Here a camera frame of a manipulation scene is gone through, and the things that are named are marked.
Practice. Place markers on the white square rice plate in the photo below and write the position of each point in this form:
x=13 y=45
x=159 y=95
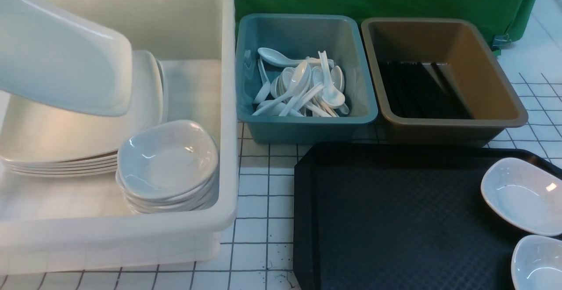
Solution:
x=53 y=57

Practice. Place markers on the pile of white spoons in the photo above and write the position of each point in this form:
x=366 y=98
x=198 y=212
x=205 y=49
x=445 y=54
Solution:
x=294 y=87

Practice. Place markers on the bottom white square plate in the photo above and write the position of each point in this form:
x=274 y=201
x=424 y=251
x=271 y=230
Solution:
x=62 y=174

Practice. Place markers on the stack of small white bowls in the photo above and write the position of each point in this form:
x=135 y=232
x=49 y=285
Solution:
x=201 y=199

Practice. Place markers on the pile of black chopsticks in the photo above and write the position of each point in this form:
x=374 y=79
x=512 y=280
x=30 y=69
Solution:
x=415 y=91

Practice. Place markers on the top white square plate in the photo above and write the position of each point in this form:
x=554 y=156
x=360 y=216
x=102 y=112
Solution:
x=88 y=136

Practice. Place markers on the black plastic tray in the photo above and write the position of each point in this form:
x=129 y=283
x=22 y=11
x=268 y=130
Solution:
x=401 y=217

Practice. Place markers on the olive brown plastic bin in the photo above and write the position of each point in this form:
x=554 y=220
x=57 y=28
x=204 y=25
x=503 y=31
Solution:
x=469 y=65

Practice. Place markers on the teal plastic bin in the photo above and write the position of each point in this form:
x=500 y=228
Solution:
x=298 y=36

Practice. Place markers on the large white plastic bin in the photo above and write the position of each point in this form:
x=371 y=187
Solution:
x=84 y=223

